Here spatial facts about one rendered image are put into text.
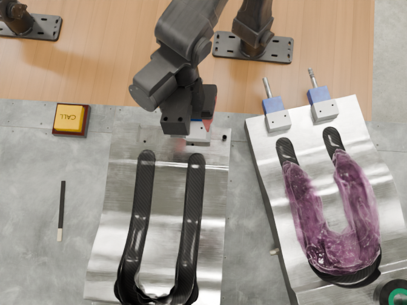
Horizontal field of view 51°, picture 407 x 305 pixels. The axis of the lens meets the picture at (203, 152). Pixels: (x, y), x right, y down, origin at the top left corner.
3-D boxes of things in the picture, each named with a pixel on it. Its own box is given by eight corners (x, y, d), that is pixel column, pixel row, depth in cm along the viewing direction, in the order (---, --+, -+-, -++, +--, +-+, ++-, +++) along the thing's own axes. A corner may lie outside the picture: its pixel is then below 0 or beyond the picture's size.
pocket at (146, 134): (142, 127, 98) (138, 122, 95) (165, 129, 98) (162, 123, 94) (139, 146, 97) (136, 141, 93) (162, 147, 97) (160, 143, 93)
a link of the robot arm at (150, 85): (162, 123, 72) (164, 83, 61) (124, 94, 73) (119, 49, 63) (205, 81, 76) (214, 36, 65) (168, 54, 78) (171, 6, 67)
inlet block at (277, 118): (253, 85, 103) (255, 75, 97) (273, 80, 103) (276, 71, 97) (267, 136, 99) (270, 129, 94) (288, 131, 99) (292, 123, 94)
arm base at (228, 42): (297, 49, 99) (298, 22, 101) (211, 40, 100) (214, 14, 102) (291, 64, 107) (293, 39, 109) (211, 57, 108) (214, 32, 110)
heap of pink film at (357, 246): (273, 163, 94) (277, 155, 87) (351, 146, 95) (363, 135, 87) (306, 284, 88) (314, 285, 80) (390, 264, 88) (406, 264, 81)
